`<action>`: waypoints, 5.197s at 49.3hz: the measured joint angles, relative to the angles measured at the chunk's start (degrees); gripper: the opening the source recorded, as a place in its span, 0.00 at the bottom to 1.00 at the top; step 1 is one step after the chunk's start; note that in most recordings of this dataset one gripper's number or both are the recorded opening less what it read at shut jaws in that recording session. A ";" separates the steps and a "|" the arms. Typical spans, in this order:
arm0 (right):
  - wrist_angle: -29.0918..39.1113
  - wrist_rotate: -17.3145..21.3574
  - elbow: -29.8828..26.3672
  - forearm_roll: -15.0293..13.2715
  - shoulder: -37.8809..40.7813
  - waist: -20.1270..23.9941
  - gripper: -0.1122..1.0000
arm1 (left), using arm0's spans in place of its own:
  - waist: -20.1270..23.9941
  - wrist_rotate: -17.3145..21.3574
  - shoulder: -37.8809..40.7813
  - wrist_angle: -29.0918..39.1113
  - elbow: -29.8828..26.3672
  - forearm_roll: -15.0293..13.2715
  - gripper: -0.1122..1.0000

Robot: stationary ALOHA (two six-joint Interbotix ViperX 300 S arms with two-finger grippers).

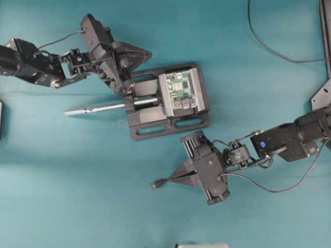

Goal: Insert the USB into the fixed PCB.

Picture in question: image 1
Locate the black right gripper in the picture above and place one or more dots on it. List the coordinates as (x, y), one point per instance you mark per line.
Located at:
(203, 168)

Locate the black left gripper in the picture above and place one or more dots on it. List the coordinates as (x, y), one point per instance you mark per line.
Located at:
(98, 40)

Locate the black USB plug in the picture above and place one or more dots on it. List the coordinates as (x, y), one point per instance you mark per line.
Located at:
(158, 183)

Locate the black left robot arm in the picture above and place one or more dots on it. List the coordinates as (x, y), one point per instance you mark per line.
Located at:
(25, 61)

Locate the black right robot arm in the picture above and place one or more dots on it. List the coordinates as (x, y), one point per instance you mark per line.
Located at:
(291, 141)

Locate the green Raspberry Pi PCB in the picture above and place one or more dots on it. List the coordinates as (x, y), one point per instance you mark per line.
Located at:
(181, 91)

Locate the black bench vise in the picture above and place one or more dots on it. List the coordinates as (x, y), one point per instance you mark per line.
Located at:
(149, 109)

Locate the white box bottom edge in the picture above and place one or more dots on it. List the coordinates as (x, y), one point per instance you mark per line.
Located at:
(221, 245)

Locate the black object left edge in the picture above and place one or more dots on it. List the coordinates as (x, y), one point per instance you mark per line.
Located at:
(1, 118)

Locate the silver vise screw handle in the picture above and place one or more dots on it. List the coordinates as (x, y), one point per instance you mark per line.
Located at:
(89, 110)

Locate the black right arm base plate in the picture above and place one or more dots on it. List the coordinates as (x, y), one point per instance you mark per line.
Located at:
(322, 98)

